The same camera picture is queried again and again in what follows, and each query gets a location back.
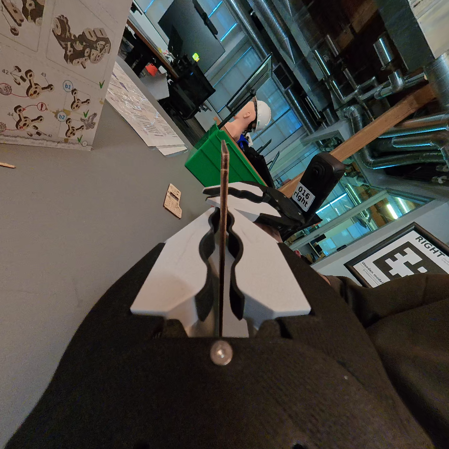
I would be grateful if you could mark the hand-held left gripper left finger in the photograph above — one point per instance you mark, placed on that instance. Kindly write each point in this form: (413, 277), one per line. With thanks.
(172, 280)

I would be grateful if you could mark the wooden puzzle sheet with window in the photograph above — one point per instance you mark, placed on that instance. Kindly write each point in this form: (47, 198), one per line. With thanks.
(223, 182)

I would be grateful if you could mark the grey desk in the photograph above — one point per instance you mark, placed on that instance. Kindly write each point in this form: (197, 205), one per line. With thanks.
(87, 245)

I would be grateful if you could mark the thin wooden stick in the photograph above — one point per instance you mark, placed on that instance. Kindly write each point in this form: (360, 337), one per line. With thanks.
(7, 165)

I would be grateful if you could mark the small wooden puzzle strip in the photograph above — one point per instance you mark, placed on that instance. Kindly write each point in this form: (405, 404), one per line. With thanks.
(173, 201)

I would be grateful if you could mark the black screen with green sticker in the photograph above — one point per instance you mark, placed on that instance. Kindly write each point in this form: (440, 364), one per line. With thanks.
(189, 28)

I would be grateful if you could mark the green plastic bin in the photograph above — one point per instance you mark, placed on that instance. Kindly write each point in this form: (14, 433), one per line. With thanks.
(207, 165)

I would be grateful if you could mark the mannequin head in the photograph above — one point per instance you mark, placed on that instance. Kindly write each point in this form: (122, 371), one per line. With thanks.
(242, 119)

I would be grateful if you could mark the plastic-wrapped paper sheets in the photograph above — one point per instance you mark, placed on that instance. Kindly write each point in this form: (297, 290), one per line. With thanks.
(140, 112)

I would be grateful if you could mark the framed black-white marker sign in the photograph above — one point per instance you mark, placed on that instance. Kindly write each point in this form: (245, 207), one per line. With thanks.
(368, 270)

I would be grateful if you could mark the black office chair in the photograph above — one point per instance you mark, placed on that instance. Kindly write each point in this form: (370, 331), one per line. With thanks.
(189, 91)

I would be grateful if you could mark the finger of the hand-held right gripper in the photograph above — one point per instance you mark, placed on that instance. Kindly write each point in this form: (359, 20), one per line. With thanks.
(259, 213)
(245, 186)

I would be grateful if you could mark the white hard hat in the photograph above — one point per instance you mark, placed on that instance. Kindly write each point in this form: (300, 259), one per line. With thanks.
(263, 112)

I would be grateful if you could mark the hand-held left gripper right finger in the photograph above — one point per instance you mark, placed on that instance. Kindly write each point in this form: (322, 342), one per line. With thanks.
(273, 280)

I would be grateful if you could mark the folded paper instruction booklet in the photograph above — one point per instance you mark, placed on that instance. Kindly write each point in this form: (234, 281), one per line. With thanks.
(52, 87)

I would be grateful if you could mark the person's brown clothing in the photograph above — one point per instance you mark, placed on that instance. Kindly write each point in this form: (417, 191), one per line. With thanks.
(403, 333)

